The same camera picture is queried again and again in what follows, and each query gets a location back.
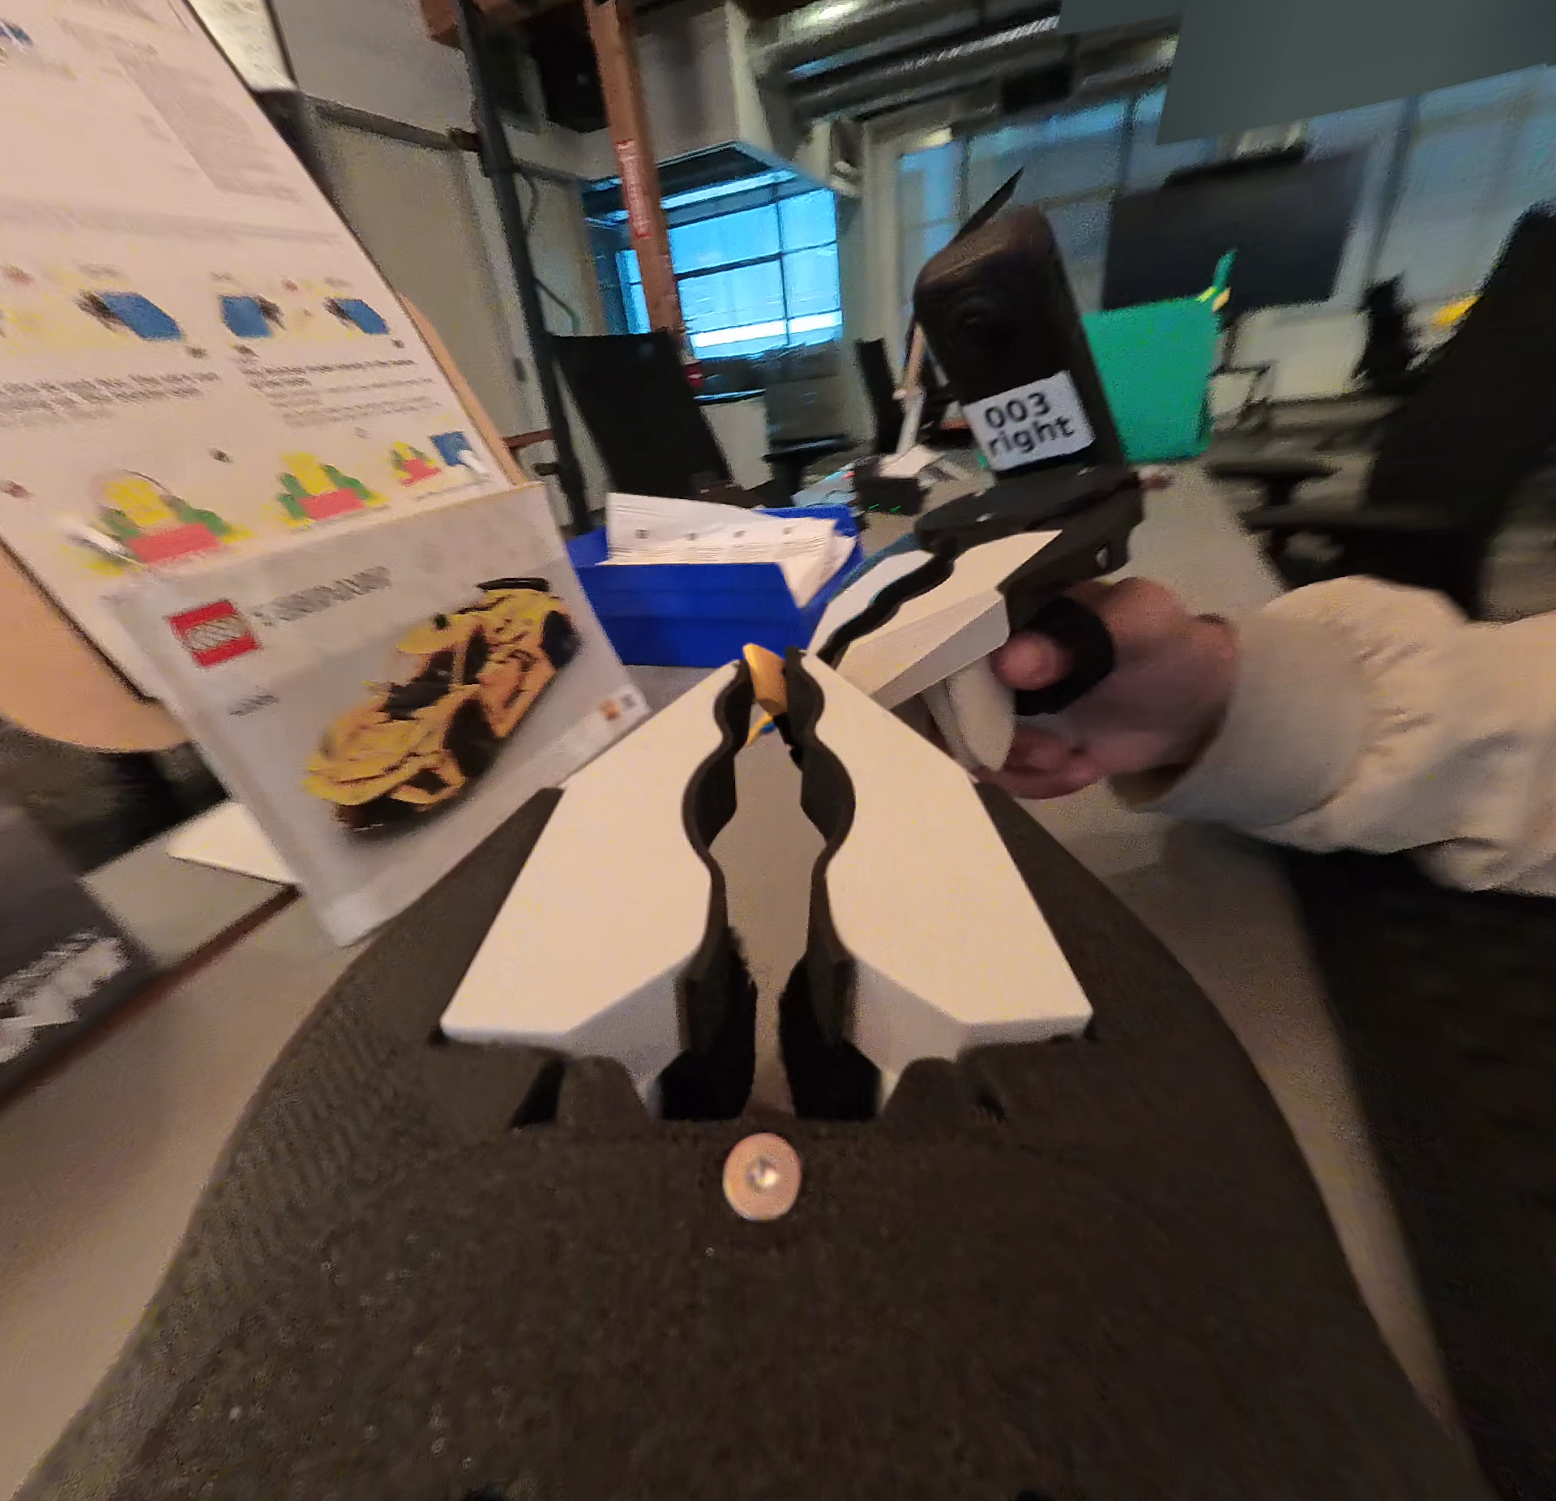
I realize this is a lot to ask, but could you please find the person's right forearm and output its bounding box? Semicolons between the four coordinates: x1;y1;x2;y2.
1140;575;1556;896

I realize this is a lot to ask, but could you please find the toy car instruction booklet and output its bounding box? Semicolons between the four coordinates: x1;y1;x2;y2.
101;482;650;945

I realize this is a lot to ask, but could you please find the yellow toy panel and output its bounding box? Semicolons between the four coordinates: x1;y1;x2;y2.
739;641;795;745

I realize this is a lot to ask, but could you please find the wooden sign with paper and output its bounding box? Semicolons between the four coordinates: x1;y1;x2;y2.
0;0;528;751

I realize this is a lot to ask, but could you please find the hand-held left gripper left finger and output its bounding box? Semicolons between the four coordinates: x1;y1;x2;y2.
438;660;758;1117

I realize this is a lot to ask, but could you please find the teal partition panel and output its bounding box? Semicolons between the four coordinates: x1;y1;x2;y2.
1080;251;1239;464

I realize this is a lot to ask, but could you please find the black metal pole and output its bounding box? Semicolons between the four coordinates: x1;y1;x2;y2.
448;0;595;536

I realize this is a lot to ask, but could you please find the wooden post red label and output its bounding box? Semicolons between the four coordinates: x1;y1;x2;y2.
582;0;688;335

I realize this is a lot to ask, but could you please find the black perforated panel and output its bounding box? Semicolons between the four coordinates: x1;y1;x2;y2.
1287;848;1556;1501

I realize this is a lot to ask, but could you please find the grey desk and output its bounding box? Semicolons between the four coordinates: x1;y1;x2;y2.
0;662;1462;1466

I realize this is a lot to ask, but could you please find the white paper bag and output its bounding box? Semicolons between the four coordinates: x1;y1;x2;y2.
601;492;861;612

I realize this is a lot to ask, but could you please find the toy car cardboard box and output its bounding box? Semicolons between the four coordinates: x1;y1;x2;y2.
0;794;163;1092

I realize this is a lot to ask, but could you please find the person's right hand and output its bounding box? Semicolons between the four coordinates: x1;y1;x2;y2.
987;577;1243;800

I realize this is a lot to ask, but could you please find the white flat base plate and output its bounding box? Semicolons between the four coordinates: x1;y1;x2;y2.
165;800;303;887

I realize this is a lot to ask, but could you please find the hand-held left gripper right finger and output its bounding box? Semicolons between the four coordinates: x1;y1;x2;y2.
778;650;1095;1117

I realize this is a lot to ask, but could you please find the blue plastic bin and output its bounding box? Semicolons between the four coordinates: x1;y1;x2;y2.
566;503;869;668

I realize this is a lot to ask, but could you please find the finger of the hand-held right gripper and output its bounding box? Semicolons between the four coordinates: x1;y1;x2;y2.
810;532;1062;666
849;592;1014;712

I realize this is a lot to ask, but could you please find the black device green light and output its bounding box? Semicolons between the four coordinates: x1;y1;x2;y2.
849;453;929;521

